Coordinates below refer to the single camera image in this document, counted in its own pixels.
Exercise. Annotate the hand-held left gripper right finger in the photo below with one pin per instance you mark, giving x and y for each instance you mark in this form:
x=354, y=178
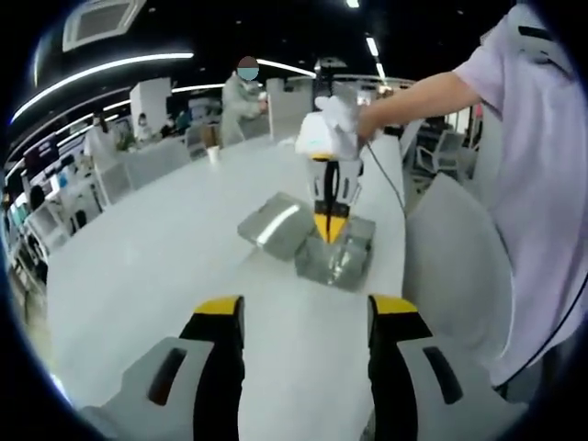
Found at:
x=413, y=381

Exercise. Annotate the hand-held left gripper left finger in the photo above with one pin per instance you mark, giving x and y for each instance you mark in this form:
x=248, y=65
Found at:
x=184, y=381

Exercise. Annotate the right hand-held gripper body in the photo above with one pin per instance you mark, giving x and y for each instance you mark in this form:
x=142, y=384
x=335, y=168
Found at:
x=321, y=138

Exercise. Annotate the transparent grey dual guide fixture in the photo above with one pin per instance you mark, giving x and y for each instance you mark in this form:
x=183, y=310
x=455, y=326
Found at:
x=275, y=234

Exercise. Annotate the person's right hand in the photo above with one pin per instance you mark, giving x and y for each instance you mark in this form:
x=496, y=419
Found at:
x=342, y=117

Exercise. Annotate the white partition panel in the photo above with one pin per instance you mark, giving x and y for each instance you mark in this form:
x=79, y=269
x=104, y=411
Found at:
x=289, y=108

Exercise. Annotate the white office chair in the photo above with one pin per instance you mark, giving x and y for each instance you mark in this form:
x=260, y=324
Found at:
x=441, y=154

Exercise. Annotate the white paper cup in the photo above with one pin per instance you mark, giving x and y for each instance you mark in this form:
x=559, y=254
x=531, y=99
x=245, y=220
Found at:
x=213, y=155

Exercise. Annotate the brown cardboard box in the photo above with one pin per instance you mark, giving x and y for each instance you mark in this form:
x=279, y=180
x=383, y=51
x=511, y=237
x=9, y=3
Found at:
x=210, y=136

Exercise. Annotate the white mesh chair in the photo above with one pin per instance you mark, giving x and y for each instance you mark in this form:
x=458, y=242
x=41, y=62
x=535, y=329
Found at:
x=455, y=275

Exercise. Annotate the low white desk partition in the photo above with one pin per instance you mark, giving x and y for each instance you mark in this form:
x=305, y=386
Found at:
x=151, y=158

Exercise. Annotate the white column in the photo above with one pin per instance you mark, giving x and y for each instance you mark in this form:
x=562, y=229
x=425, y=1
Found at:
x=149, y=103

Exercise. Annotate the person in white shirt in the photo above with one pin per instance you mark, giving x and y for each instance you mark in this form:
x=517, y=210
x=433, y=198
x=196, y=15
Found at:
x=542, y=193

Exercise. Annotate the curved ceiling light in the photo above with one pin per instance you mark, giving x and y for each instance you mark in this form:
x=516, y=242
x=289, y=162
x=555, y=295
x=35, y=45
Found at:
x=115, y=69

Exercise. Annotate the white worn device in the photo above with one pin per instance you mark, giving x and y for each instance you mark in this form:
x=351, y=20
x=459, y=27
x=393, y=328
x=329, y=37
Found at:
x=537, y=34

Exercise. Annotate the ceiling air vent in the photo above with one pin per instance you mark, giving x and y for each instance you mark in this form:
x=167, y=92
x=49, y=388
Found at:
x=101, y=23

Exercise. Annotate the black camera stand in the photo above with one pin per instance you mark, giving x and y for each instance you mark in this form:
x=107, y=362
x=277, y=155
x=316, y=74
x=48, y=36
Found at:
x=331, y=75

